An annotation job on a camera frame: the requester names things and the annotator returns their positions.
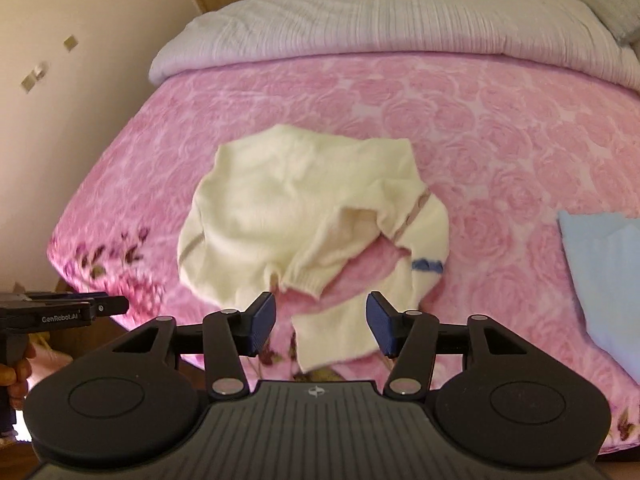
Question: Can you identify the cream knitted sweater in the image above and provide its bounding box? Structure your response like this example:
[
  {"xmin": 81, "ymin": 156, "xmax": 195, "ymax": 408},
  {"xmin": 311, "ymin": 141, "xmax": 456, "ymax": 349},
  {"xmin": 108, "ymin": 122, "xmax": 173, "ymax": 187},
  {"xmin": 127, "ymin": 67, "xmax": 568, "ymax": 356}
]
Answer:
[{"xmin": 177, "ymin": 123, "xmax": 452, "ymax": 374}]

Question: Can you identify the person's left hand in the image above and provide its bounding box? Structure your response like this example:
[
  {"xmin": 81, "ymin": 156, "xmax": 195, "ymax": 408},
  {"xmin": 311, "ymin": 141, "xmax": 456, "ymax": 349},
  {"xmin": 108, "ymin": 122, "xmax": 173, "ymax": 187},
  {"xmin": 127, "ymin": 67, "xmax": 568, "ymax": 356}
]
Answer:
[{"xmin": 0, "ymin": 342, "xmax": 36, "ymax": 411}]

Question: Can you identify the light blue folded cloth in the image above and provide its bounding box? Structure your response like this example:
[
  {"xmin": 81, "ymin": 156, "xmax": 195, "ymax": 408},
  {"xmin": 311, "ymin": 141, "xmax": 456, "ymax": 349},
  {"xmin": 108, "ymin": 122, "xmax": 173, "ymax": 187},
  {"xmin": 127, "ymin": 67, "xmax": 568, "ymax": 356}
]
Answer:
[{"xmin": 558, "ymin": 210, "xmax": 640, "ymax": 380}]

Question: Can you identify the pink rose pattern blanket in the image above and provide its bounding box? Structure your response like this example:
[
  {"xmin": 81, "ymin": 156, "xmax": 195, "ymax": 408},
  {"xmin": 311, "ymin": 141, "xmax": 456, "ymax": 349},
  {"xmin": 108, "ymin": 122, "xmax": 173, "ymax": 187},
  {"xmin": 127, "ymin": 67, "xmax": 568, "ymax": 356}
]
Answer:
[{"xmin": 48, "ymin": 53, "xmax": 639, "ymax": 453}]

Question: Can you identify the grey white ribbed duvet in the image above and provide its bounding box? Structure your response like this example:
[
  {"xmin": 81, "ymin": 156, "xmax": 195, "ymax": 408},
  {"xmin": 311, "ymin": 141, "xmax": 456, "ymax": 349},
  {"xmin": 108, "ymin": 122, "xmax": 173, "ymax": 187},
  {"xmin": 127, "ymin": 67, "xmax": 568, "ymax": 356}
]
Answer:
[{"xmin": 149, "ymin": 0, "xmax": 639, "ymax": 90}]

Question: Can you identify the grey pillow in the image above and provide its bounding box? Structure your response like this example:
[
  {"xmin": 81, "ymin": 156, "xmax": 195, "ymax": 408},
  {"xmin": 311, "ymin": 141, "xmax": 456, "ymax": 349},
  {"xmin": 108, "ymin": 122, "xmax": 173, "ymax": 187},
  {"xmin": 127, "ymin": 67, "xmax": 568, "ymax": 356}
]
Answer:
[{"xmin": 582, "ymin": 0, "xmax": 640, "ymax": 46}]

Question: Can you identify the beige wall socket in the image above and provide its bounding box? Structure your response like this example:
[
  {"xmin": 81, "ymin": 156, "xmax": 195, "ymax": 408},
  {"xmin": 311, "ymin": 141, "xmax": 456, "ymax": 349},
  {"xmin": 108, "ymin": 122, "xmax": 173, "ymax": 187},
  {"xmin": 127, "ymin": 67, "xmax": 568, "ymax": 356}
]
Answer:
[{"xmin": 63, "ymin": 35, "xmax": 78, "ymax": 52}]

